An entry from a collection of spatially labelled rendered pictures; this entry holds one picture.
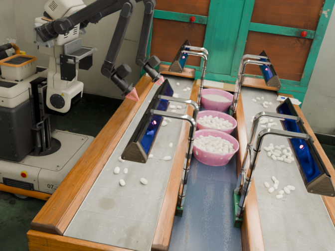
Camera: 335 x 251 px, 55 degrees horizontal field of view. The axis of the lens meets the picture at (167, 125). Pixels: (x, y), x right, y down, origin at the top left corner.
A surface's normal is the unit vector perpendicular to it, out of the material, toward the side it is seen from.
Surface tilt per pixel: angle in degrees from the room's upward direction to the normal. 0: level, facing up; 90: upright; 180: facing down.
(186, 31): 90
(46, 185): 90
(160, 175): 0
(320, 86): 90
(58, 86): 90
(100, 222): 0
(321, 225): 0
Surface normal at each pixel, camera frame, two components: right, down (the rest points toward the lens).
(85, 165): 0.11, -0.89
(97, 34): -0.18, 0.43
